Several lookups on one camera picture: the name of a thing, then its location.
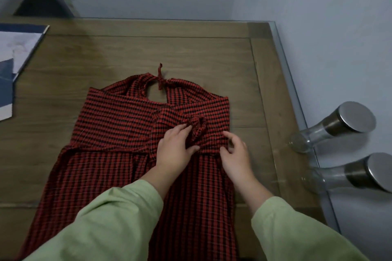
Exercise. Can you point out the person's left hand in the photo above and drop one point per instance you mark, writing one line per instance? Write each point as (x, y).
(173, 153)

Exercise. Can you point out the person's left forearm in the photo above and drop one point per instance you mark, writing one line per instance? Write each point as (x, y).
(107, 224)

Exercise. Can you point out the person's right forearm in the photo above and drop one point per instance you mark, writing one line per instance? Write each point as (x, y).
(294, 233)

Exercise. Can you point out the person's left thumb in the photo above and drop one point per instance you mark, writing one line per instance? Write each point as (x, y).
(193, 149)

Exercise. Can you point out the white and blue magazine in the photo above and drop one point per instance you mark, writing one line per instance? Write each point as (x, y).
(18, 45)

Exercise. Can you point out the person's right hand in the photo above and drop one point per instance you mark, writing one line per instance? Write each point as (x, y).
(239, 163)

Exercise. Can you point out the person's right thumb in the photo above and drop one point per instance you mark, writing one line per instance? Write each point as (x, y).
(225, 153)

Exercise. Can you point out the glass jar with steel lid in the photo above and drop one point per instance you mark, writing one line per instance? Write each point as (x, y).
(340, 123)
(361, 173)

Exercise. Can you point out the dark blue book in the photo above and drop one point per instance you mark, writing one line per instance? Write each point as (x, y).
(6, 95)

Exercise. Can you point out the red black plaid dress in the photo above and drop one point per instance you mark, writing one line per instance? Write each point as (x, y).
(116, 123)

